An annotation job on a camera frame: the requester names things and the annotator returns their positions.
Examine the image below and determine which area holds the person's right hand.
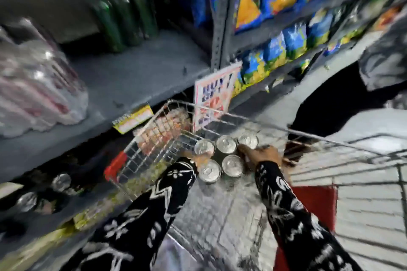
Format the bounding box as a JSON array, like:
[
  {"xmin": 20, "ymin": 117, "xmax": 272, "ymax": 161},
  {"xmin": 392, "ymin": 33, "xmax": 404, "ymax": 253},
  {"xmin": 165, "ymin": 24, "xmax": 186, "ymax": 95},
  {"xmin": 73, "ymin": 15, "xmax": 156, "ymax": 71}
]
[{"xmin": 237, "ymin": 144, "xmax": 284, "ymax": 171}]

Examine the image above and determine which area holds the white and red sale sign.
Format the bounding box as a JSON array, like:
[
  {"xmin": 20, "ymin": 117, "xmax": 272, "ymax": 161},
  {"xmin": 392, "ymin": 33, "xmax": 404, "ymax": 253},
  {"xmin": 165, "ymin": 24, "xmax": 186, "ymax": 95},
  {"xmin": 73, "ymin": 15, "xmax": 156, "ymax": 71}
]
[{"xmin": 193, "ymin": 61, "xmax": 244, "ymax": 132}]

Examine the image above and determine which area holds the pack of silver-top cans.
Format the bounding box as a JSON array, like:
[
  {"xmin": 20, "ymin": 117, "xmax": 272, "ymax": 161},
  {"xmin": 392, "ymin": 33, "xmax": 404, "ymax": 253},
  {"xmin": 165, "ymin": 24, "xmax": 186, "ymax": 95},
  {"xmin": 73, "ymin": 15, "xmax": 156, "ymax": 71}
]
[{"xmin": 194, "ymin": 133, "xmax": 259, "ymax": 184}]

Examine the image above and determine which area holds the red cart corner bumper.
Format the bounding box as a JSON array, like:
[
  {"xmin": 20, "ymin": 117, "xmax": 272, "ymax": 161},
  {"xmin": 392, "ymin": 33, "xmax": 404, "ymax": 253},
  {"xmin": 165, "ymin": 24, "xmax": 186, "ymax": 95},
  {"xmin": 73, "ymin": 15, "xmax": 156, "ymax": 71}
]
[{"xmin": 104, "ymin": 151, "xmax": 128, "ymax": 182}]

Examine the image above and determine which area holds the row of small blue-green snack bags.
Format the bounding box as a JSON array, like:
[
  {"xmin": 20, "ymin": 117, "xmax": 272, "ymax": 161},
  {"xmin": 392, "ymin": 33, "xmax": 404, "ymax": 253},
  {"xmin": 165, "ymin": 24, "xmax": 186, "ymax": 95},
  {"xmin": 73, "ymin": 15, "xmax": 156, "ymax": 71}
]
[{"xmin": 234, "ymin": 7, "xmax": 366, "ymax": 97}]

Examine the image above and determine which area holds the red cart seat flap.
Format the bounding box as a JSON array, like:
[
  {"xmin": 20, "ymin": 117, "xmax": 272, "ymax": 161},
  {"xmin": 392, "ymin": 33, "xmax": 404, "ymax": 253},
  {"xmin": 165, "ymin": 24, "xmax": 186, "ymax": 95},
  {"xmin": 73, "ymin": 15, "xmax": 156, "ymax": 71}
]
[{"xmin": 273, "ymin": 185, "xmax": 338, "ymax": 271}]

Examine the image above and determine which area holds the person's left forearm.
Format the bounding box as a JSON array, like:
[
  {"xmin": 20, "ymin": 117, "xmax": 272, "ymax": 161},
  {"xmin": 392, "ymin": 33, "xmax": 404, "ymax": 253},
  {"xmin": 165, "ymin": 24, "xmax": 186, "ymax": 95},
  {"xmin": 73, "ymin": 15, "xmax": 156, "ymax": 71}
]
[{"xmin": 60, "ymin": 157, "xmax": 199, "ymax": 271}]

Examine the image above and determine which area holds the green bottle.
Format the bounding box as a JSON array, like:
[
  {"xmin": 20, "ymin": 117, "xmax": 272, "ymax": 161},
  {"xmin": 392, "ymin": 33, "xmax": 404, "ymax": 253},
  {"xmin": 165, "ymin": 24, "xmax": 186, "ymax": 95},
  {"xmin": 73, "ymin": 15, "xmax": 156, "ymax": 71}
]
[
  {"xmin": 131, "ymin": 0, "xmax": 159, "ymax": 39},
  {"xmin": 113, "ymin": 0, "xmax": 144, "ymax": 47},
  {"xmin": 92, "ymin": 0, "xmax": 125, "ymax": 53}
]

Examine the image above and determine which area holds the silver-top can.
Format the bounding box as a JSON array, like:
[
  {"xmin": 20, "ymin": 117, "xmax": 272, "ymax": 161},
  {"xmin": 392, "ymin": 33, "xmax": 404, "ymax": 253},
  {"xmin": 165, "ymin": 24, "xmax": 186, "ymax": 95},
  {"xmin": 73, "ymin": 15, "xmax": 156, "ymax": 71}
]
[
  {"xmin": 15, "ymin": 191, "xmax": 39, "ymax": 213},
  {"xmin": 51, "ymin": 173, "xmax": 72, "ymax": 192}
]

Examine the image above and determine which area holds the person's left hand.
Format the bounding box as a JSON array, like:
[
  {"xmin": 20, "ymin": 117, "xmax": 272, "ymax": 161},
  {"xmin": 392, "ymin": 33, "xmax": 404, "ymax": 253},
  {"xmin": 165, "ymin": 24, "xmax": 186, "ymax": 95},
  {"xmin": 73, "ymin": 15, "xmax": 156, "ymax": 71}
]
[{"xmin": 183, "ymin": 152, "xmax": 212, "ymax": 168}]

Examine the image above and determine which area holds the plastic-wrapped pack of bottles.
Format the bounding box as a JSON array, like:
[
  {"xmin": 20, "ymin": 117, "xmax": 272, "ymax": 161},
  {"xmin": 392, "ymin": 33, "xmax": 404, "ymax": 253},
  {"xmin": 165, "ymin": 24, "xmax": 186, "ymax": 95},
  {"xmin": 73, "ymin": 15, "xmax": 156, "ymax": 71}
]
[{"xmin": 0, "ymin": 17, "xmax": 89, "ymax": 138}]

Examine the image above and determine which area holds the grey metal shelf unit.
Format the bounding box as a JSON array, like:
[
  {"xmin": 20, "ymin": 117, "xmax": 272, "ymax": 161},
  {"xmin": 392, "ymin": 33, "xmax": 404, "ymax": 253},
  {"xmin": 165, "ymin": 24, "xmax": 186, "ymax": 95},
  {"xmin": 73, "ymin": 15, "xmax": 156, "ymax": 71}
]
[{"xmin": 0, "ymin": 0, "xmax": 407, "ymax": 271}]

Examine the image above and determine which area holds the orange wrapped food pack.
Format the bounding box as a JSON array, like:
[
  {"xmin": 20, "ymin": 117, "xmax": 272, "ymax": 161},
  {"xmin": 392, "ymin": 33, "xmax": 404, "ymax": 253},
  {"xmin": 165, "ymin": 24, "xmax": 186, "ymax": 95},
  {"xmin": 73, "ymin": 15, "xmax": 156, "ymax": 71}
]
[{"xmin": 134, "ymin": 109, "xmax": 192, "ymax": 155}]

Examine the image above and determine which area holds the yellow shelf price tag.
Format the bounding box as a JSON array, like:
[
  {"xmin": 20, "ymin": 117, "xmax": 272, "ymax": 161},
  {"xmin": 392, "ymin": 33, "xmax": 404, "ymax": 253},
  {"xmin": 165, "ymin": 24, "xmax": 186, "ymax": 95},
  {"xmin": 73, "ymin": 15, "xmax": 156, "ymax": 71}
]
[{"xmin": 112, "ymin": 104, "xmax": 155, "ymax": 135}]

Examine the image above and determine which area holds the metal wire shopping cart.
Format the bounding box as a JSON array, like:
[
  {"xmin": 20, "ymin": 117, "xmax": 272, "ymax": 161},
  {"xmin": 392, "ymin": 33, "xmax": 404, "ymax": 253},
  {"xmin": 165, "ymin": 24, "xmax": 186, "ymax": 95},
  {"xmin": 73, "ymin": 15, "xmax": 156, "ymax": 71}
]
[{"xmin": 104, "ymin": 99, "xmax": 407, "ymax": 271}]

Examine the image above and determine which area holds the person's right forearm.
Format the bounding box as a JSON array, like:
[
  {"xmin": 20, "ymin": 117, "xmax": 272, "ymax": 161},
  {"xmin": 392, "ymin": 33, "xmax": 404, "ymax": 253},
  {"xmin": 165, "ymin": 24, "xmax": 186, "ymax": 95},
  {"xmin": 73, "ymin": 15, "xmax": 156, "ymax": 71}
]
[{"xmin": 254, "ymin": 161, "xmax": 363, "ymax": 271}]

